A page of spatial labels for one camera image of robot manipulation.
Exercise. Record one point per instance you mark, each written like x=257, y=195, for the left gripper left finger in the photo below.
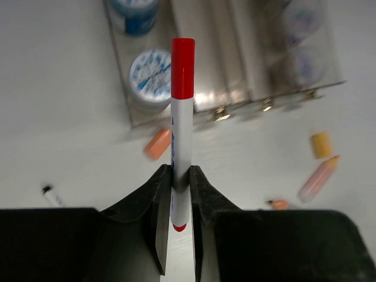
x=125, y=242

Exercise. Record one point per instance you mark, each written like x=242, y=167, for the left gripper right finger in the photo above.
x=231, y=244

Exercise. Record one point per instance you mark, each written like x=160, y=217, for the red cap whiteboard marker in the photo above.
x=182, y=82

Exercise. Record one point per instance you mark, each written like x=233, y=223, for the black cap whiteboard marker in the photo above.
x=52, y=197

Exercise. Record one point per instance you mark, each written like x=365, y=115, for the clear drawer bin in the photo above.
x=194, y=19
x=298, y=45
x=243, y=61
x=128, y=47

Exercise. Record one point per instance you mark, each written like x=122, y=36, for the orange highlighter cap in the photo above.
x=159, y=144

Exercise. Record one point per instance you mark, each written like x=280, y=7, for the clear jar of rubber bands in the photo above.
x=301, y=19

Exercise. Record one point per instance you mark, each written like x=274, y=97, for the blue slime jar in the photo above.
x=149, y=79
x=133, y=18

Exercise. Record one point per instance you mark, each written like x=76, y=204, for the clear highlighter orange tip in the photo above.
x=280, y=204

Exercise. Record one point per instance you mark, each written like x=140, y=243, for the yellow highlighter cap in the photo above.
x=321, y=145

